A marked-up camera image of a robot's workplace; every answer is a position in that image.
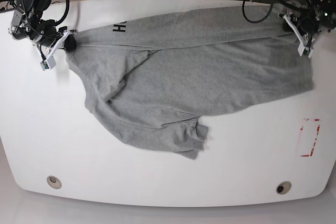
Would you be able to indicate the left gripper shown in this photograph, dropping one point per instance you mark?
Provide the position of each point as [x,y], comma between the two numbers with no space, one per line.
[312,23]

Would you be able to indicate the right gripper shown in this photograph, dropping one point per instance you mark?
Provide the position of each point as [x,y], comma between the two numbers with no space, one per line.
[48,36]

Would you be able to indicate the grey Hugging Face T-shirt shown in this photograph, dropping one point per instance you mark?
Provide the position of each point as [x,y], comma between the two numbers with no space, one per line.
[149,80]

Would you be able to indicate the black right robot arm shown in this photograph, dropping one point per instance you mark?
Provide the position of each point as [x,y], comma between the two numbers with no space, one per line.
[27,22]

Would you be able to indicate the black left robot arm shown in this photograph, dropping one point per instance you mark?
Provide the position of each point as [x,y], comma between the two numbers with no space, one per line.
[316,5]

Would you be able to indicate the red tape rectangle marking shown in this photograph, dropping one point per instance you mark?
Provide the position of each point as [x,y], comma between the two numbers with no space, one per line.
[308,135]

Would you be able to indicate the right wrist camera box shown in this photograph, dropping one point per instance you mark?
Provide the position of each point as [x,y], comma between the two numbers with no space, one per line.
[48,64]

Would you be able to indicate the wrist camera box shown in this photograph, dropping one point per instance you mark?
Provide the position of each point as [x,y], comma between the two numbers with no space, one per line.
[305,51]
[48,64]

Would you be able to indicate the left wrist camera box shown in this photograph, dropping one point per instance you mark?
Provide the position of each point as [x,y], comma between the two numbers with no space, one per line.
[305,51]

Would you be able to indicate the left table cable grommet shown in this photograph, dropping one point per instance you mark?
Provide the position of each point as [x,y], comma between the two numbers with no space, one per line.
[54,182]

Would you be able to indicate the table cable grommet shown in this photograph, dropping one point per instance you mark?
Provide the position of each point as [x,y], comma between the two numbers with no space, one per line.
[54,182]
[283,188]

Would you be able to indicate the right table cable grommet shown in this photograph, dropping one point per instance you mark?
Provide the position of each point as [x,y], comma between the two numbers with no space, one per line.
[283,188]

